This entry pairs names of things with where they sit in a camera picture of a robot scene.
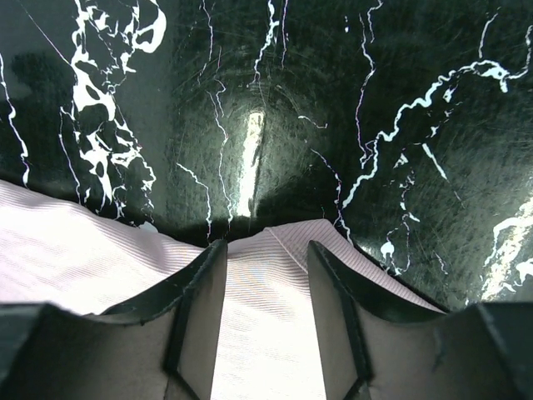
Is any pink tank top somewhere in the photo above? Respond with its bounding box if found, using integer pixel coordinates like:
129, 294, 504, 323
1, 182, 429, 399

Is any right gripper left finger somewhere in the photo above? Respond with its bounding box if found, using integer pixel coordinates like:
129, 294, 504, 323
1, 240, 227, 399

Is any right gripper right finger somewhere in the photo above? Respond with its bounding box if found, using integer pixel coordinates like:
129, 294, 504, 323
307, 241, 532, 399

